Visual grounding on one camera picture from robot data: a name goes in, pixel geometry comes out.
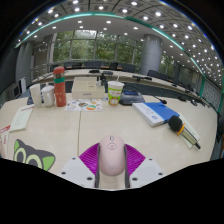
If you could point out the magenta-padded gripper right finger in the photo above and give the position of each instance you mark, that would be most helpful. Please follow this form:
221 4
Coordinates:
136 160

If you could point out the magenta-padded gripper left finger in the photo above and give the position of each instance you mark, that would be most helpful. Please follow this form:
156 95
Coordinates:
87 160

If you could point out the pink computer mouse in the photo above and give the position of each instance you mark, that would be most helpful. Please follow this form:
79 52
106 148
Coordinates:
112 156

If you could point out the cat-shaped grey green mouse pad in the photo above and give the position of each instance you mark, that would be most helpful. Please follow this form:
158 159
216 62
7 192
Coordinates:
31 155

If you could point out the white book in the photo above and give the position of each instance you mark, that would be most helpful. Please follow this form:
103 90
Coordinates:
148 114

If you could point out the black and gold microphone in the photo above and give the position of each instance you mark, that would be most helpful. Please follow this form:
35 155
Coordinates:
175 124

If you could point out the colourful printed leaflet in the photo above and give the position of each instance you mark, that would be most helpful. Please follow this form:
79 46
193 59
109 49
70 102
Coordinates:
83 105

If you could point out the blue folder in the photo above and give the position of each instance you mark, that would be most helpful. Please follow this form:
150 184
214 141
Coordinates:
165 110

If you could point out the grey desk phone device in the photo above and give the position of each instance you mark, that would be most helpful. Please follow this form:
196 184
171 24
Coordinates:
131 98

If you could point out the green printed cup with straw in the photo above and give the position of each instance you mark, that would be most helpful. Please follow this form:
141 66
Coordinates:
115 94

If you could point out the beige cardboard box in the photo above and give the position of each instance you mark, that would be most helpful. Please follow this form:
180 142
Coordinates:
87 89

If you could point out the white lidded mug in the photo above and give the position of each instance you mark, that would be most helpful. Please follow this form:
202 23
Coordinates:
48 96

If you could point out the red thermos bottle green band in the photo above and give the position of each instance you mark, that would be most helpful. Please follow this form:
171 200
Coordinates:
60 90

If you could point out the white paper cup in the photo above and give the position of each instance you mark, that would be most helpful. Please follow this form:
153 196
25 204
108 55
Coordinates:
35 96

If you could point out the dark office chairs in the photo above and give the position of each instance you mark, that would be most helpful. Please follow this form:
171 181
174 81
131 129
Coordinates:
93 64

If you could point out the ceiling lights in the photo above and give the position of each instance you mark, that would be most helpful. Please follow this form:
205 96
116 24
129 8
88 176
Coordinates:
108 22

